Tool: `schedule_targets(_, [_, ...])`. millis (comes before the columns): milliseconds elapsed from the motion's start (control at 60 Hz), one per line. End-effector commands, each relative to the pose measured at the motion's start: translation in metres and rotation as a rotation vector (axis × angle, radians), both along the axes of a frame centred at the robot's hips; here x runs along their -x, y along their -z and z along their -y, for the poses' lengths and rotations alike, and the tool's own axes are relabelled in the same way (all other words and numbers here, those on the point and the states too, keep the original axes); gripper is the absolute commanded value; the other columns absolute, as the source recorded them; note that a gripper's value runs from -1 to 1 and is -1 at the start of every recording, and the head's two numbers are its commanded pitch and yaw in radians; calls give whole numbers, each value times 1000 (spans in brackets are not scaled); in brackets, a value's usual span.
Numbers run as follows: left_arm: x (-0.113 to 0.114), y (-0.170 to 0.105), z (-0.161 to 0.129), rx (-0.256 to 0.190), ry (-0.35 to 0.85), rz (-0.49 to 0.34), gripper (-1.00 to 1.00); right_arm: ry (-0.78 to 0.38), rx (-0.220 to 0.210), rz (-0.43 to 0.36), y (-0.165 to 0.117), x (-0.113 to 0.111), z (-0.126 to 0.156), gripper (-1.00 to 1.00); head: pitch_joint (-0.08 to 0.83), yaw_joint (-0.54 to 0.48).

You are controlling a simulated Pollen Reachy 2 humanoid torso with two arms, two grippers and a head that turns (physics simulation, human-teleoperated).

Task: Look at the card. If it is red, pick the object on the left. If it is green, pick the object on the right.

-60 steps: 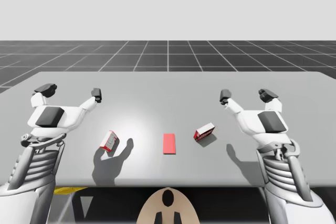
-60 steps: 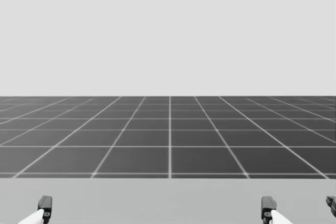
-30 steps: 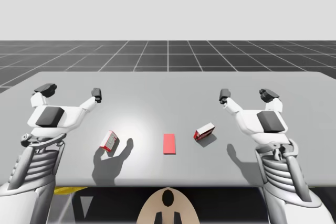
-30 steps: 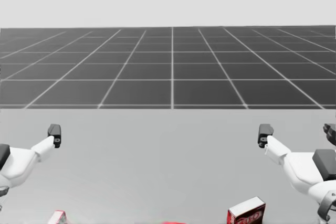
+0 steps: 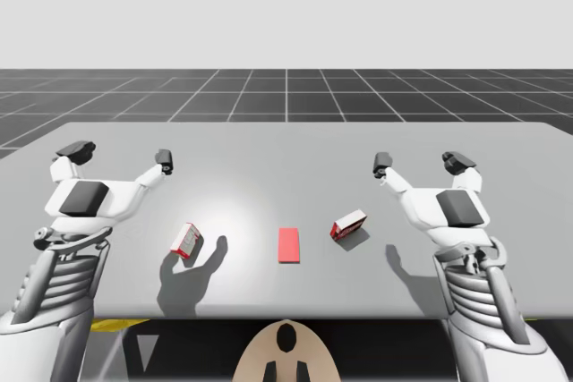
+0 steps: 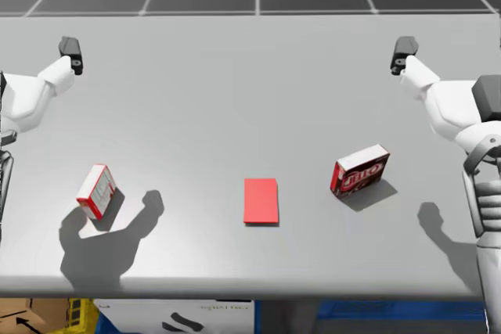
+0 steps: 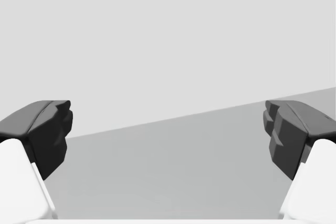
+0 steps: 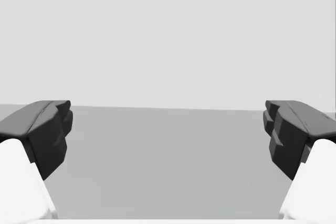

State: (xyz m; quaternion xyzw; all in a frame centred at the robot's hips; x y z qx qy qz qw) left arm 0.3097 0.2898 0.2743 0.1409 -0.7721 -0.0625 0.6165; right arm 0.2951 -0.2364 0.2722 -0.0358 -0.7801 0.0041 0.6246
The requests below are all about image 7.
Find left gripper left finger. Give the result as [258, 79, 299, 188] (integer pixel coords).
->
[0, 100, 74, 220]

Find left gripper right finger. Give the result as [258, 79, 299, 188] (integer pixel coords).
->
[262, 100, 336, 220]

